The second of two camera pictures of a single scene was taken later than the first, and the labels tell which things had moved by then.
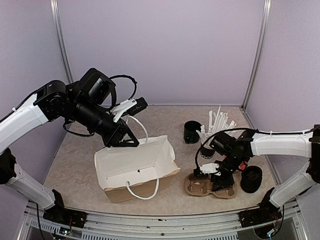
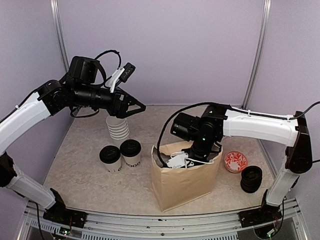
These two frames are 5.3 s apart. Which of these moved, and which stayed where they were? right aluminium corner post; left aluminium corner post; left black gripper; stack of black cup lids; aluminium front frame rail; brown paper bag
Moved: left black gripper; brown paper bag
Stayed: stack of black cup lids; right aluminium corner post; left aluminium corner post; aluminium front frame rail
